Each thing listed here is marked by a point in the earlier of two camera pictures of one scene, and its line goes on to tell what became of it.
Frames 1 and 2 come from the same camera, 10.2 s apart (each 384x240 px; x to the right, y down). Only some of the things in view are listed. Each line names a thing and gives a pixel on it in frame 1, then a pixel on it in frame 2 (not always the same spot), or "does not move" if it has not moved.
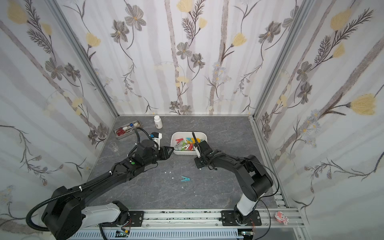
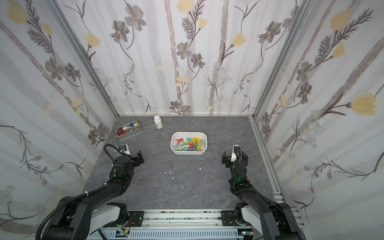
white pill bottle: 158,122 does not move
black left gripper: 164,151 -> 136,163
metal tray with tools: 126,130 does not move
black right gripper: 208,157 -> 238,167
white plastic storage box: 184,143 does not move
